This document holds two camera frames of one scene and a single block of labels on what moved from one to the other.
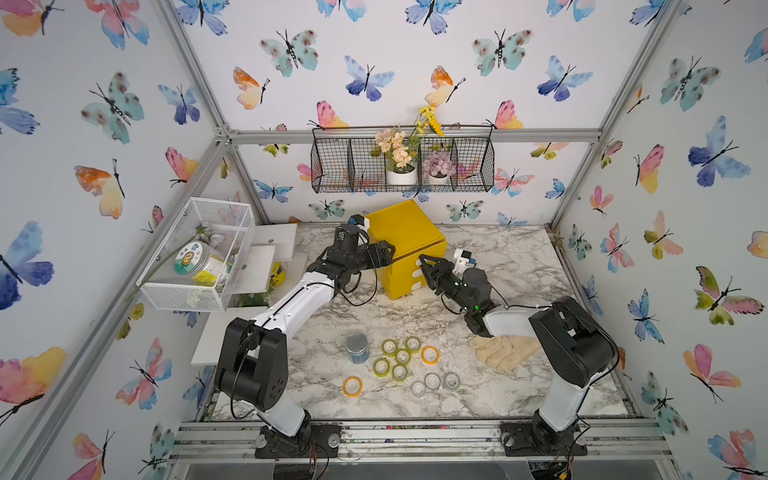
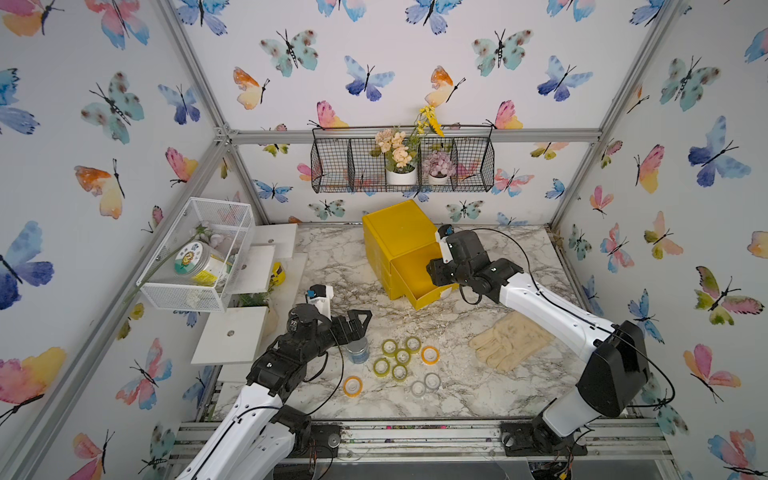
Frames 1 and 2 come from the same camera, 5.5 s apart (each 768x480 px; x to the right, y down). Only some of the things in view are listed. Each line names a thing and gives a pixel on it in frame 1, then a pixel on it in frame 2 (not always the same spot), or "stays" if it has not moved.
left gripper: [383, 258] to [355, 332]
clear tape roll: [417, 388] stays
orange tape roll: [437, 357] stays
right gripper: [440, 277] to [436, 272]
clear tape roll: [431, 380] stays
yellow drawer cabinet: [410, 233] stays
